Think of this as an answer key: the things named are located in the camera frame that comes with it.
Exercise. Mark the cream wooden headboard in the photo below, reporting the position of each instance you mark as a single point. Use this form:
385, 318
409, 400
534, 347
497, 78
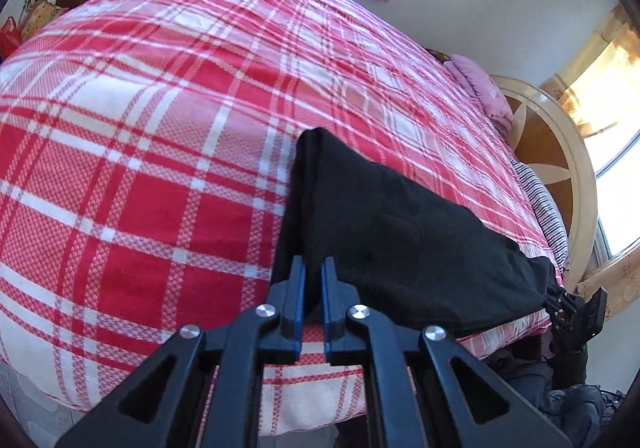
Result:
540, 148

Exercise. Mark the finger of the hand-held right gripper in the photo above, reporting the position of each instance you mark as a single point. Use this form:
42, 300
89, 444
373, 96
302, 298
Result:
557, 305

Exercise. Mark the large bright window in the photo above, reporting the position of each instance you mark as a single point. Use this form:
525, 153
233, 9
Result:
620, 208

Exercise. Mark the black pants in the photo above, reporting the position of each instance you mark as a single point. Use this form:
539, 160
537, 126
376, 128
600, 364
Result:
400, 238

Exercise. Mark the beige curtain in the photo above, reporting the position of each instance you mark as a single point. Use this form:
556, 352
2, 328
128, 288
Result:
615, 35
615, 285

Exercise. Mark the pink folded quilt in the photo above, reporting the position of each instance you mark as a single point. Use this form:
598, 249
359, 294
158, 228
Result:
477, 83

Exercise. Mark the striped pillow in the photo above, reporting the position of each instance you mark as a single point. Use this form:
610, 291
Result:
545, 208

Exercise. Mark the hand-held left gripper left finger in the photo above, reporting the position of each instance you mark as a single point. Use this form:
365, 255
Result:
298, 300

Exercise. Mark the yellow floral bag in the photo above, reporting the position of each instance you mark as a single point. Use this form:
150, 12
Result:
42, 10

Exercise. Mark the red plaid blanket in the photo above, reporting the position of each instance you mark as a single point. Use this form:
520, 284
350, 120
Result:
150, 178

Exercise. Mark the person's right forearm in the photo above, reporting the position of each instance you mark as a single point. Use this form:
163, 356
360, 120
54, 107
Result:
570, 365

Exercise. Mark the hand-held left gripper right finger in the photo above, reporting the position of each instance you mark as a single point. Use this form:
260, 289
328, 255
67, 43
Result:
328, 300

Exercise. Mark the person's grey jeans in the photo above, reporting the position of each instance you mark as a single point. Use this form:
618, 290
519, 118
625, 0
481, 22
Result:
580, 418

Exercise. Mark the red gift bag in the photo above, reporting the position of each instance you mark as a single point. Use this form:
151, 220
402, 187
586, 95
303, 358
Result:
10, 38

